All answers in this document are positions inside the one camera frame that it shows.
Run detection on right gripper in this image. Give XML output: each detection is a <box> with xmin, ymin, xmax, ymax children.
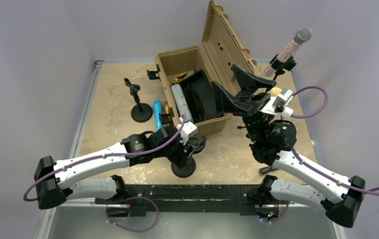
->
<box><xmin>211</xmin><ymin>64</ymin><xmax>276</xmax><ymax>143</ymax></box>

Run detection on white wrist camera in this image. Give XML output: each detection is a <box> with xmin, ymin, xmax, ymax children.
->
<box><xmin>176</xmin><ymin>121</ymin><xmax>198</xmax><ymax>145</ymax></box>
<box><xmin>260</xmin><ymin>88</ymin><xmax>294</xmax><ymax>118</ymax></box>

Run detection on aluminium frame rails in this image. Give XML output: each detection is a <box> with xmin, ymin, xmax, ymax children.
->
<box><xmin>33</xmin><ymin>64</ymin><xmax>357</xmax><ymax>228</ymax></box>

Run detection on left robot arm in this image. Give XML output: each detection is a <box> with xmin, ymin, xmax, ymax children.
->
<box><xmin>33</xmin><ymin>122</ymin><xmax>198</xmax><ymax>210</ymax></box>

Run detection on gold microphone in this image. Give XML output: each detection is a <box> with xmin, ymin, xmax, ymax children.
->
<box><xmin>163</xmin><ymin>101</ymin><xmax>172</xmax><ymax>115</ymax></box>

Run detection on black toolbox tray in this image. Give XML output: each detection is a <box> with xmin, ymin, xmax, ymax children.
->
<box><xmin>179</xmin><ymin>69</ymin><xmax>223</xmax><ymax>123</ymax></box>

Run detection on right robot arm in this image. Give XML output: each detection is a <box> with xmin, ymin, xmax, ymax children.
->
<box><xmin>211</xmin><ymin>64</ymin><xmax>365</xmax><ymax>228</ymax></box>

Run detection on yellow black tool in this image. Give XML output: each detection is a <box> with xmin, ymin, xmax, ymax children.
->
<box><xmin>173</xmin><ymin>72</ymin><xmax>187</xmax><ymax>83</ymax></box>

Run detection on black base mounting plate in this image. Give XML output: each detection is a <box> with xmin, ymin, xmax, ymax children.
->
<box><xmin>95</xmin><ymin>184</ymin><xmax>287</xmax><ymax>220</ymax></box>

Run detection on black clip mic stand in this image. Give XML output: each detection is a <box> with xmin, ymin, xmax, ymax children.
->
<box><xmin>264</xmin><ymin>54</ymin><xmax>297</xmax><ymax>81</ymax></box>

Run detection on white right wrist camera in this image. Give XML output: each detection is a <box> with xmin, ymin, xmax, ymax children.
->
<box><xmin>260</xmin><ymin>88</ymin><xmax>294</xmax><ymax>118</ymax></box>

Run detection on black round-base mic stand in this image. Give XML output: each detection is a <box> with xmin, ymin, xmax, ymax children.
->
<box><xmin>124</xmin><ymin>78</ymin><xmax>153</xmax><ymax>122</ymax></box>

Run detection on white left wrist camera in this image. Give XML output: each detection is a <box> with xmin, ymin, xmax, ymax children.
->
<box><xmin>176</xmin><ymin>121</ymin><xmax>198</xmax><ymax>145</ymax></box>

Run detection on grey small parts case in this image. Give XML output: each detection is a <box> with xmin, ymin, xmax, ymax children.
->
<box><xmin>171</xmin><ymin>84</ymin><xmax>194</xmax><ymax>123</ymax></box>

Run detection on glitter silver microphone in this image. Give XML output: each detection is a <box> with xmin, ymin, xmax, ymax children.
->
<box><xmin>277</xmin><ymin>27</ymin><xmax>312</xmax><ymax>62</ymax></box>

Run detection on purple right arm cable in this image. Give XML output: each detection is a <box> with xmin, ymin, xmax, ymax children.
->
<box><xmin>289</xmin><ymin>86</ymin><xmax>379</xmax><ymax>197</ymax></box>

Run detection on tan plastic toolbox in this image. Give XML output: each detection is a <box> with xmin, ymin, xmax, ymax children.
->
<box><xmin>147</xmin><ymin>0</ymin><xmax>261</xmax><ymax>124</ymax></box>

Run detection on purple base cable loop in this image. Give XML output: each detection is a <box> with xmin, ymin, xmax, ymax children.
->
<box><xmin>106</xmin><ymin>196</ymin><xmax>160</xmax><ymax>233</ymax></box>

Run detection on cream yellow microphone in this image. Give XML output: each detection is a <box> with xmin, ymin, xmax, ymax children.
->
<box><xmin>268</xmin><ymin>87</ymin><xmax>282</xmax><ymax>98</ymax></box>

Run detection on black cylindrical adapter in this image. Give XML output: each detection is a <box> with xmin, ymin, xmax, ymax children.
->
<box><xmin>259</xmin><ymin>166</ymin><xmax>278</xmax><ymax>175</ymax></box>

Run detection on blue microphone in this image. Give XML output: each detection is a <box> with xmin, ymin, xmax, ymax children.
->
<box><xmin>153</xmin><ymin>100</ymin><xmax>163</xmax><ymax>130</ymax></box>

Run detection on black shock-mount desk stand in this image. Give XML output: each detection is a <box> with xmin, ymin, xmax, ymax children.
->
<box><xmin>171</xmin><ymin>135</ymin><xmax>207</xmax><ymax>178</ymax></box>

